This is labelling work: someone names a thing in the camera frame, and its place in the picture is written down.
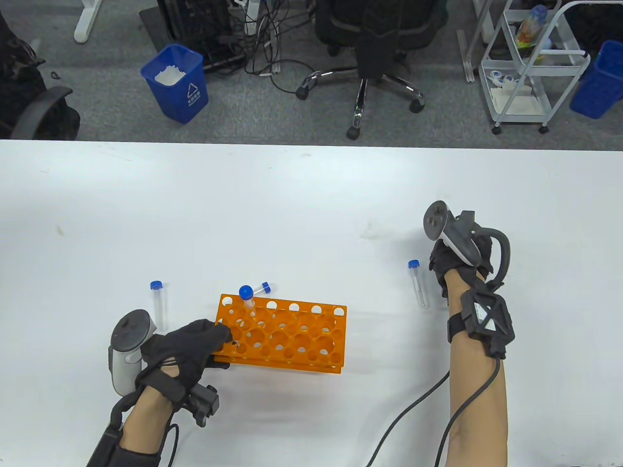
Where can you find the white folded sheet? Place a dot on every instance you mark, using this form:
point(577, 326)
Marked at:
point(516, 102)

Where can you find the clear blue-capped test tube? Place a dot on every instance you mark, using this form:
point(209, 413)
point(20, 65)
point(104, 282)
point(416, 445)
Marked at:
point(246, 292)
point(155, 285)
point(264, 287)
point(413, 264)

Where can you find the black chair with grey armrest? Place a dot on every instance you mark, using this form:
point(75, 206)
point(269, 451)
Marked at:
point(29, 97)

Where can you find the blue bin with white symbol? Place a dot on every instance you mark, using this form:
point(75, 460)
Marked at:
point(185, 97)

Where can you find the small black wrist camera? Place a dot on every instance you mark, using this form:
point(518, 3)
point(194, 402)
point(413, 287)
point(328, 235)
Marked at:
point(204, 406)

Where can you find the black box with white label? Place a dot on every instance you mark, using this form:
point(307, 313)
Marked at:
point(104, 450)

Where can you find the small white blue objects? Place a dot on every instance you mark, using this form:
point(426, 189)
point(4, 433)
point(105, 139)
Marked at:
point(499, 77)

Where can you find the person's right hand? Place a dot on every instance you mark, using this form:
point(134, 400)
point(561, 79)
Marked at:
point(445, 258)

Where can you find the white power strip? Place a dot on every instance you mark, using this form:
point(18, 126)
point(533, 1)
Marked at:
point(252, 14)

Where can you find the white rolling cart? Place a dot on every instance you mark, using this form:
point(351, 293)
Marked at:
point(550, 66)

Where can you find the person's right forearm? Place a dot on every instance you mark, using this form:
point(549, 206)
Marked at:
point(477, 404)

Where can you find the plain blue bin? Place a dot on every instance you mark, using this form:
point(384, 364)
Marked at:
point(596, 82)

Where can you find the orange test tube rack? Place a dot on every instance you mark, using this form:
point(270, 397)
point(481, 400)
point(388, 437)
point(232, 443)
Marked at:
point(292, 365)

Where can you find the person's left hand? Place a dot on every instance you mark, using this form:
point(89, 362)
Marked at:
point(185, 345)

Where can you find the black lattice frame module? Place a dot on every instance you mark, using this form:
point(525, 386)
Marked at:
point(486, 321)

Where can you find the black office chair chrome base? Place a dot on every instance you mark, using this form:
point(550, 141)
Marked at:
point(372, 53)

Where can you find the white desk leg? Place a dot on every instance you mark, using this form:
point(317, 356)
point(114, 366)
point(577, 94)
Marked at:
point(468, 58)
point(85, 24)

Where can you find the person's left forearm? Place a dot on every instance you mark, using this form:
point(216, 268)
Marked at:
point(146, 423)

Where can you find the black computer tower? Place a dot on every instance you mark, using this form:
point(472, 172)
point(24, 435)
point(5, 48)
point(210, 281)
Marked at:
point(194, 29)

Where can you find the grey tracking controller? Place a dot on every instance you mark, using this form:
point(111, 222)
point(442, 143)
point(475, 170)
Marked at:
point(121, 374)
point(457, 238)

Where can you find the colourful plastic bottle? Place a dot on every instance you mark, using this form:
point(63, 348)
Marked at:
point(530, 26)

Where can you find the white crumpled paper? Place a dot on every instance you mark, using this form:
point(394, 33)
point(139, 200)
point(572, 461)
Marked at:
point(168, 75)

